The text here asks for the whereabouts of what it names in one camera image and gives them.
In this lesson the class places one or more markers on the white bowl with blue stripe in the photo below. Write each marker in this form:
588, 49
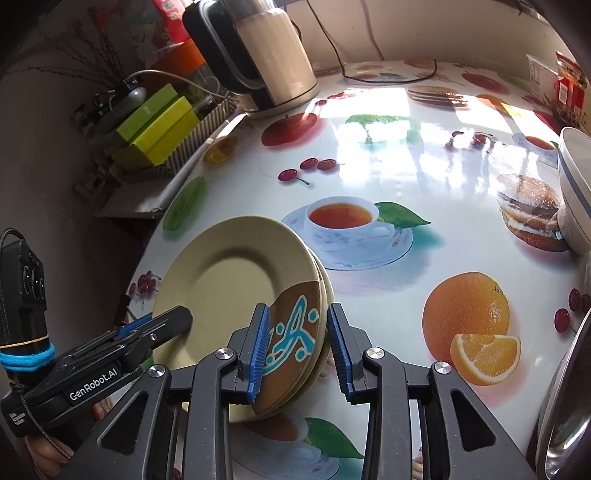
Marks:
575, 198

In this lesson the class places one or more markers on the dried twig bunch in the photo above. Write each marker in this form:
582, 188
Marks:
69, 55

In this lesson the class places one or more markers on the orange container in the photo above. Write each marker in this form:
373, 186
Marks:
178, 57

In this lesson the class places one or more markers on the beige plate with brown print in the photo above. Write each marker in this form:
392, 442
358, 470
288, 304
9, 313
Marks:
221, 272
330, 301
324, 288

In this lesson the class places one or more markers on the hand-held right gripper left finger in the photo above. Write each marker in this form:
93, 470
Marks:
258, 355

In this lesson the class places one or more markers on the red label sauce jar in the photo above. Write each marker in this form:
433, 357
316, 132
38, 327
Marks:
572, 87

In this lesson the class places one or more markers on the grey ribbed basket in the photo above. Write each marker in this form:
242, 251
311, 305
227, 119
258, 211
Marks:
203, 134

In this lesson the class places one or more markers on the white electric kettle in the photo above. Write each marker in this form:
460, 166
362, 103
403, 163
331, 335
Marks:
272, 50

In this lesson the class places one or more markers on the grey round device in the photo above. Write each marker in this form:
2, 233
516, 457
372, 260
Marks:
134, 97

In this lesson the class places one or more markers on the stainless steel bowl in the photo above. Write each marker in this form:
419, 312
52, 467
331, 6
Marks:
570, 406

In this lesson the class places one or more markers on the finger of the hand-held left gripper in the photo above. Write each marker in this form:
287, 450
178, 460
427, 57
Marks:
136, 325
171, 323

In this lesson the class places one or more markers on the person's left hand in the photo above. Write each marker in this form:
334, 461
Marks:
46, 452

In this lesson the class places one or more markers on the white plastic cup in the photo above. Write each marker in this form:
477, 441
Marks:
540, 76

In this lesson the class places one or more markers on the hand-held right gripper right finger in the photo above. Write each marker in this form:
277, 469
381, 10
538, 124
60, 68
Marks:
341, 355

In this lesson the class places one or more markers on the dark green box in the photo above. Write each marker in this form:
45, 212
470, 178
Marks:
145, 113

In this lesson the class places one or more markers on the grey board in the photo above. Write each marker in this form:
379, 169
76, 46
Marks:
134, 198

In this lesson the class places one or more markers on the lime green box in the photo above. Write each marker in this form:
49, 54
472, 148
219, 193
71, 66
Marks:
168, 134

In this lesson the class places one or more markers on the red printed package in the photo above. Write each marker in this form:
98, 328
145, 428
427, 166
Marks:
168, 21

